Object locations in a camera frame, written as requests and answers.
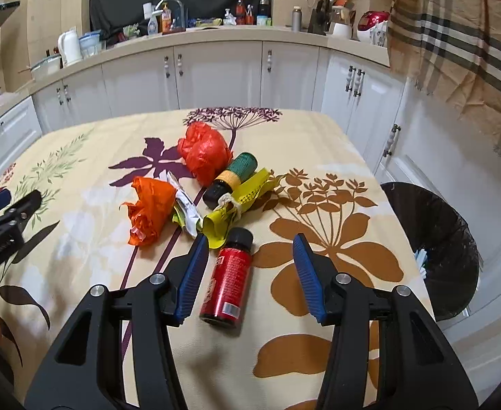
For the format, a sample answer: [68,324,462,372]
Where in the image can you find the white blender jug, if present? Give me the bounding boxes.
[328,0,356,39]

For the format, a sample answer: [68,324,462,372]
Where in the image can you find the red white rice cooker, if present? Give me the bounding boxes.
[356,11,390,47]

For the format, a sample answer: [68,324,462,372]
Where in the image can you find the black trash bin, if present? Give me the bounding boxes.
[381,181,482,321]

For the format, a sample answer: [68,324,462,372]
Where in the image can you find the orange wrapper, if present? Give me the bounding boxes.
[123,176,176,247]

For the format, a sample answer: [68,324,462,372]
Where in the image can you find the white electric kettle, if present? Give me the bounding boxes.
[58,27,83,67]

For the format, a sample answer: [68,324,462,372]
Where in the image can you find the white kitchen cabinets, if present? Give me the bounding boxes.
[0,40,501,240]

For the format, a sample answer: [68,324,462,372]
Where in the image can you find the plaid hanging cloth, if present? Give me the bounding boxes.
[387,0,501,158]

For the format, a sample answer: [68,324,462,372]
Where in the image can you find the yellow packaging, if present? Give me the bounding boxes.
[201,168,279,250]

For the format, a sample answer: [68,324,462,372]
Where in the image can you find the dark sauce bottle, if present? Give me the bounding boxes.
[236,0,246,25]

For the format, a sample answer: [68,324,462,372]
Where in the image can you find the white spray bottle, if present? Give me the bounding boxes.
[147,9,162,36]

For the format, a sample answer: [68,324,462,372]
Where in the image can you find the black cap jar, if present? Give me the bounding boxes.
[256,0,271,26]

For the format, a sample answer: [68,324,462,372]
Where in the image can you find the red plastic bag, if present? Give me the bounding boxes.
[177,121,233,187]

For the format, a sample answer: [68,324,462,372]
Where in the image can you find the orange soap dispenser bottle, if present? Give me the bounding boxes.
[161,3,173,34]

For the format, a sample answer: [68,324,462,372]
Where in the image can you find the red label bottle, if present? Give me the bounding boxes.
[200,228,253,328]

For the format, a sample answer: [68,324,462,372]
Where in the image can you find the white green wrapper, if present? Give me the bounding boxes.
[160,170,202,238]

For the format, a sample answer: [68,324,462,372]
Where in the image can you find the steel thermos bottle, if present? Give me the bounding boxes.
[291,6,302,32]

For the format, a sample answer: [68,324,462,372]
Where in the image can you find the black knife block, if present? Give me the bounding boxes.
[308,0,333,35]

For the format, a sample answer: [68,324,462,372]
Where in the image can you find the chrome sink faucet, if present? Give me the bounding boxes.
[153,0,188,34]

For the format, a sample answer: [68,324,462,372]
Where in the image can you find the green yellow label bottle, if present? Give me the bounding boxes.
[202,152,258,210]

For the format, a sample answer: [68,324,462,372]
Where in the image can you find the floral beige tablecloth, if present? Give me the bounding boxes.
[0,108,429,409]

